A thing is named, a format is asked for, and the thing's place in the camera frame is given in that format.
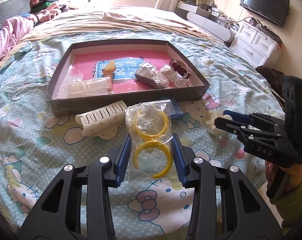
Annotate yellow bangles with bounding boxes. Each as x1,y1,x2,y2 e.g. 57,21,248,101
125,99,176,182

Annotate white hair claw clip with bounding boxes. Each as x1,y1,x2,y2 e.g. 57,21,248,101
76,100,127,140

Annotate pearl hair clip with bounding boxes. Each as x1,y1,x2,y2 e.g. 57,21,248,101
205,111,233,135

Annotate clear bag with earrings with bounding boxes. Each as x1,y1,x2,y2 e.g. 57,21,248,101
56,77,113,99

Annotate crinkled bag white jewelry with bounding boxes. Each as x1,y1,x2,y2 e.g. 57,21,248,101
160,64,190,88

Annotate orange spiral hair tie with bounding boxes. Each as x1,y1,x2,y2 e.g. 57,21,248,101
102,61,117,92

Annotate silver foil packet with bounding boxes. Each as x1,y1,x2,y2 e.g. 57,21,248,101
135,62,169,89

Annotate green sleeve right forearm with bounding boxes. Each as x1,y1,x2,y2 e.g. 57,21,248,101
270,183,302,230

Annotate right hand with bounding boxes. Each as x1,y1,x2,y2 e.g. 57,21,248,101
265,161,302,192

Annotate dark brown fluffy object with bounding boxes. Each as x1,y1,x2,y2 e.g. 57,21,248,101
255,66,284,97

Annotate dark cardboard tray box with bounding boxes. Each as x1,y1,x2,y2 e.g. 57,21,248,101
45,39,209,116

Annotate pink book with blue label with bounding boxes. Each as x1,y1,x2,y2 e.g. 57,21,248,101
66,49,171,93

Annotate white drawer cabinet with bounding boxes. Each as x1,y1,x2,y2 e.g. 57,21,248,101
229,21,282,68

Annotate white grey dresser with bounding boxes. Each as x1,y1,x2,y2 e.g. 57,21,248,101
174,2,235,47

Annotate tan blanket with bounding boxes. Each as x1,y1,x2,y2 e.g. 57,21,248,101
22,7,214,42

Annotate pink floral blanket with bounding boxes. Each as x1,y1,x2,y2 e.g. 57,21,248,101
103,5,202,33

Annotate black flat television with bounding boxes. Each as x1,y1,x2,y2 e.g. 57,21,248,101
240,0,290,27

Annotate clothes pile on bed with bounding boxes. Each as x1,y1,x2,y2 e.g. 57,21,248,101
25,0,86,25

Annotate pink quilt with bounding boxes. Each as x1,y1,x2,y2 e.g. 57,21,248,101
0,14,38,60

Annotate grey quilted headboard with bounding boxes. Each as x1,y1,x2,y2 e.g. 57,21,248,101
0,0,31,24

